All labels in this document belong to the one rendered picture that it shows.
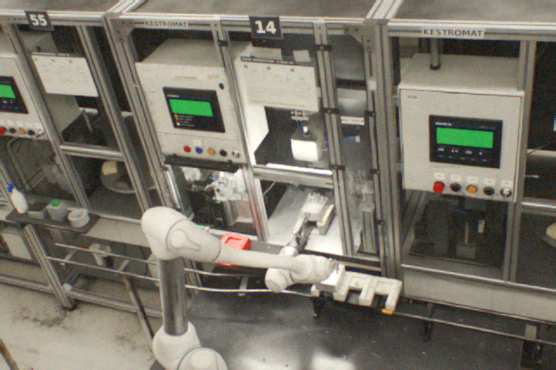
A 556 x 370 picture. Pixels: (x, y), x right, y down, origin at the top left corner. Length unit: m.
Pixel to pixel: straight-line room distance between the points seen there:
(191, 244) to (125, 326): 2.00
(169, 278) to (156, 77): 0.83
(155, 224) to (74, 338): 2.00
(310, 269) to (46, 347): 2.17
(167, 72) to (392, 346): 1.49
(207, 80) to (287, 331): 1.17
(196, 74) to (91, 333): 2.13
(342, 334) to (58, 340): 2.02
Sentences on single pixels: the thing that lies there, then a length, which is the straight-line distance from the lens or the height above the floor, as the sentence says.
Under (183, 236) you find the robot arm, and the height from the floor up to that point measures 1.52.
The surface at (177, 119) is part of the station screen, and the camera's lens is 2.89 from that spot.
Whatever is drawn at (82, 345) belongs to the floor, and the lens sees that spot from 4.32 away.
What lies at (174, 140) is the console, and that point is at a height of 1.46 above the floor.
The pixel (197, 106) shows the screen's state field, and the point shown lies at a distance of 2.79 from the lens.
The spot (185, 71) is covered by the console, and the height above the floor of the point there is 1.81.
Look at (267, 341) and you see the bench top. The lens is 3.06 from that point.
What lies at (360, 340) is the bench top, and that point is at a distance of 3.00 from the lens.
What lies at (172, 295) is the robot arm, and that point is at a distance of 2.67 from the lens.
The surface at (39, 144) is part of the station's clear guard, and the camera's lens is 3.61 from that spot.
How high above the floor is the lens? 3.00
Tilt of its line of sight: 37 degrees down
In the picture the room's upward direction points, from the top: 11 degrees counter-clockwise
